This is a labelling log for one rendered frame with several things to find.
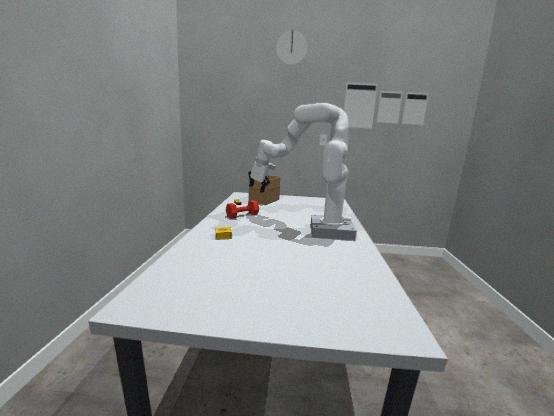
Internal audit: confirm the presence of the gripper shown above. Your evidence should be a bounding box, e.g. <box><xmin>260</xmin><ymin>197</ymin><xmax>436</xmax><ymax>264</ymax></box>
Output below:
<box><xmin>248</xmin><ymin>162</ymin><xmax>270</xmax><ymax>192</ymax></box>

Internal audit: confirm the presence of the red dumbbell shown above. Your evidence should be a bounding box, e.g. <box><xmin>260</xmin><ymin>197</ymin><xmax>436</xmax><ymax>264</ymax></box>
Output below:
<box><xmin>225</xmin><ymin>201</ymin><xmax>260</xmax><ymax>219</ymax></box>

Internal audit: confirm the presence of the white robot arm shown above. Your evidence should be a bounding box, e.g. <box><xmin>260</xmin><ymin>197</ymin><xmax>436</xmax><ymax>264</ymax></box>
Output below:
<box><xmin>255</xmin><ymin>103</ymin><xmax>351</xmax><ymax>226</ymax></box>

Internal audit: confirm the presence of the brown cardboard box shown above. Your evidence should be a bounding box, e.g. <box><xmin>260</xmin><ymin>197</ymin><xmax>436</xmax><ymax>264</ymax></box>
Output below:
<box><xmin>249</xmin><ymin>175</ymin><xmax>280</xmax><ymax>205</ymax></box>

